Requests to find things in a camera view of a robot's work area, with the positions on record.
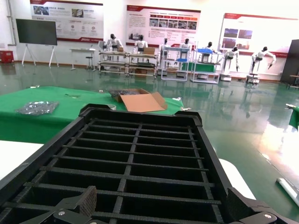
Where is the metal pipe workbench rack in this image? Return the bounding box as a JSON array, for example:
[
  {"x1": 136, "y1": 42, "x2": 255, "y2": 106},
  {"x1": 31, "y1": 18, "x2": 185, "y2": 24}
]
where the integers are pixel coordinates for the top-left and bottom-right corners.
[
  {"x1": 97, "y1": 50, "x2": 128, "y2": 76},
  {"x1": 127, "y1": 52, "x2": 157, "y2": 78}
]

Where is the green cloth piece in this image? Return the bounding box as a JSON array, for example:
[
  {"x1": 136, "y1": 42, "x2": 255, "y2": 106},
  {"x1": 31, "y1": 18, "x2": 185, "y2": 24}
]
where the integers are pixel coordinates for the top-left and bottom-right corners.
[{"x1": 288, "y1": 106, "x2": 299, "y2": 132}]

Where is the white info poster red trim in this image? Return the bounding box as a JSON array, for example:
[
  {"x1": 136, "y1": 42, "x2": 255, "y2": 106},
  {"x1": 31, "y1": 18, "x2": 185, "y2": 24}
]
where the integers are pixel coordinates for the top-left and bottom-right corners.
[
  {"x1": 29, "y1": 0, "x2": 104, "y2": 42},
  {"x1": 219, "y1": 13, "x2": 295, "y2": 51},
  {"x1": 126, "y1": 5, "x2": 201, "y2": 49}
]

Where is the red box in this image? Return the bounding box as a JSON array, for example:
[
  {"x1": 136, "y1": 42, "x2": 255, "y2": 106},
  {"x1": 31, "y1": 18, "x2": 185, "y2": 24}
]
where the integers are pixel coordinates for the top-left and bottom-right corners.
[{"x1": 0, "y1": 50, "x2": 14, "y2": 63}]

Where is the white desk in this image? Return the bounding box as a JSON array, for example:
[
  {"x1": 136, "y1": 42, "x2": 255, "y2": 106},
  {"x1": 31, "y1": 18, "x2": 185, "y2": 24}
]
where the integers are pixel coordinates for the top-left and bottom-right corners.
[{"x1": 69, "y1": 48, "x2": 98, "y2": 70}]

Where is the white shelf rack green cloth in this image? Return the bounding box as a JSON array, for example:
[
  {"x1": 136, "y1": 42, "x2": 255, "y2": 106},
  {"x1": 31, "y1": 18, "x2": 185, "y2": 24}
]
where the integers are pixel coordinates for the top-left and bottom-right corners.
[{"x1": 190, "y1": 41, "x2": 221, "y2": 84}]

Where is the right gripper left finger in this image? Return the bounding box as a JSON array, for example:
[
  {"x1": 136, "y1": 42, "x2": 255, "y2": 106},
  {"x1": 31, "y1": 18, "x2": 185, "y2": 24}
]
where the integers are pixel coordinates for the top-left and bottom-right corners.
[{"x1": 24, "y1": 185, "x2": 98, "y2": 224}]

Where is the crumpled grey antistatic bag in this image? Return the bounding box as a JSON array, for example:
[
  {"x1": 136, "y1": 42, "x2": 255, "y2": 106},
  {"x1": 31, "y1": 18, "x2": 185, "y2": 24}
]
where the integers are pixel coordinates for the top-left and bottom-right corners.
[{"x1": 15, "y1": 100, "x2": 60, "y2": 115}]

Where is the black slotted plastic container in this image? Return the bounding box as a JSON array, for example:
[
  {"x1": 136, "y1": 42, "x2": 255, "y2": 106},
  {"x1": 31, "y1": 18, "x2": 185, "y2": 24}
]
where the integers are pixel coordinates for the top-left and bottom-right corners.
[{"x1": 0, "y1": 104, "x2": 235, "y2": 224}]

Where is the white tube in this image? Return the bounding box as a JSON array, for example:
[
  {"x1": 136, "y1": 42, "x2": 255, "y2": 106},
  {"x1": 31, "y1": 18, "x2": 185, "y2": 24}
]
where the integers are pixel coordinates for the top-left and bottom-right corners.
[{"x1": 275, "y1": 177, "x2": 299, "y2": 207}]

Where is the open cardboard box with flaps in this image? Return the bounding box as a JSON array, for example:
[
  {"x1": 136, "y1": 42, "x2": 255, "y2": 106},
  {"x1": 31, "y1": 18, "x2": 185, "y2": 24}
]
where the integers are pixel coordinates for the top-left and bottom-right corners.
[{"x1": 118, "y1": 88, "x2": 168, "y2": 113}]

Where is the dark bubble wrap bag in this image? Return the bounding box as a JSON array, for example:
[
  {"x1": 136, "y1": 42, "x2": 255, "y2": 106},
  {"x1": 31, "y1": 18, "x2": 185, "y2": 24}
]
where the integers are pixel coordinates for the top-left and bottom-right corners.
[{"x1": 108, "y1": 89, "x2": 141, "y2": 103}]

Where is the green tablecloth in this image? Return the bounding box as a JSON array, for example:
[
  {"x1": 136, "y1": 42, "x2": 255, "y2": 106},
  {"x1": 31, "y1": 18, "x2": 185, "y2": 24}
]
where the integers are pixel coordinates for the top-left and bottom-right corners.
[{"x1": 0, "y1": 85, "x2": 187, "y2": 144}]

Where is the dark display screen on stand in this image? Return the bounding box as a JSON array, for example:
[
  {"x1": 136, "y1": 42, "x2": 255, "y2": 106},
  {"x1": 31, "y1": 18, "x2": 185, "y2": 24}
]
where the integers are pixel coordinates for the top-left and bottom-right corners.
[{"x1": 15, "y1": 18, "x2": 59, "y2": 68}]

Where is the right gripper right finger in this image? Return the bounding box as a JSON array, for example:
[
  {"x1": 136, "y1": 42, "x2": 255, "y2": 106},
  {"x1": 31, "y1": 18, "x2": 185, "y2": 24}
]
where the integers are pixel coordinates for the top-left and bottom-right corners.
[{"x1": 224, "y1": 187, "x2": 299, "y2": 224}]

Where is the dark tall cabinet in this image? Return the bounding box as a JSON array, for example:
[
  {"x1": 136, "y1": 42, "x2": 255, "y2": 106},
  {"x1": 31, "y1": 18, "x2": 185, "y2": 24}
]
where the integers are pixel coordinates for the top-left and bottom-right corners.
[{"x1": 280, "y1": 39, "x2": 299, "y2": 84}]

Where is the white humanoid robot black head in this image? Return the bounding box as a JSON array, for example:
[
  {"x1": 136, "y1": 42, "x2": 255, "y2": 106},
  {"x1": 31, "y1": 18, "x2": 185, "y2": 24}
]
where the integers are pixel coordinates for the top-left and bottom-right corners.
[
  {"x1": 158, "y1": 38, "x2": 172, "y2": 70},
  {"x1": 202, "y1": 42, "x2": 219, "y2": 63},
  {"x1": 245, "y1": 46, "x2": 278, "y2": 84},
  {"x1": 179, "y1": 39, "x2": 192, "y2": 61},
  {"x1": 221, "y1": 46, "x2": 241, "y2": 82},
  {"x1": 133, "y1": 34, "x2": 150, "y2": 53},
  {"x1": 104, "y1": 34, "x2": 124, "y2": 53}
]

